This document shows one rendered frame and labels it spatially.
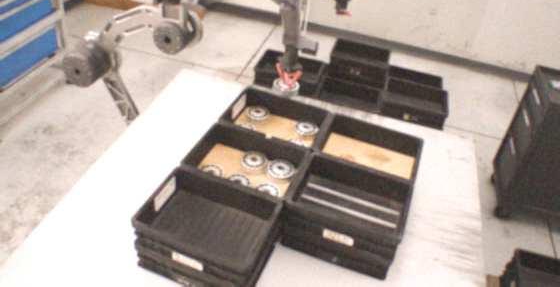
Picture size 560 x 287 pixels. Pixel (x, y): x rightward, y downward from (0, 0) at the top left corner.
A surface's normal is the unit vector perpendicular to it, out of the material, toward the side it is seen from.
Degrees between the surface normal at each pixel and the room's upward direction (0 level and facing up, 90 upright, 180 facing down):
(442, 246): 0
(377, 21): 90
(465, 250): 0
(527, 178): 90
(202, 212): 0
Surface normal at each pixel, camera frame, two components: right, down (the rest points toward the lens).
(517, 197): -0.26, 0.55
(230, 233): 0.11, -0.80
